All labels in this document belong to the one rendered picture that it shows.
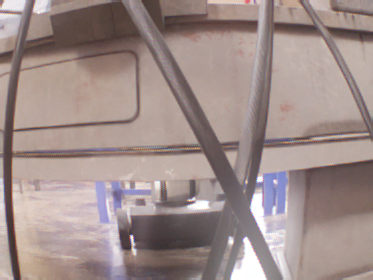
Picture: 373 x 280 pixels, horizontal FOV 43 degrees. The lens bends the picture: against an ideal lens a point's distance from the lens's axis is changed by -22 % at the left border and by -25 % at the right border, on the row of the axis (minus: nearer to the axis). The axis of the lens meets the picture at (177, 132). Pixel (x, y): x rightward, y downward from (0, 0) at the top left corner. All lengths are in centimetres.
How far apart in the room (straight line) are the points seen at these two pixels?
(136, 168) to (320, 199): 47
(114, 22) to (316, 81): 54
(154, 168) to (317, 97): 46
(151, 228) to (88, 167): 126
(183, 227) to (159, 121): 116
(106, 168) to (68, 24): 39
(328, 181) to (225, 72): 40
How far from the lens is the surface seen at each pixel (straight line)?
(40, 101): 151
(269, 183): 342
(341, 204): 140
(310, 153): 126
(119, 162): 128
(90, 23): 140
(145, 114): 143
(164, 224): 252
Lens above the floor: 48
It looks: 1 degrees up
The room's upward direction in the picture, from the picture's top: 3 degrees counter-clockwise
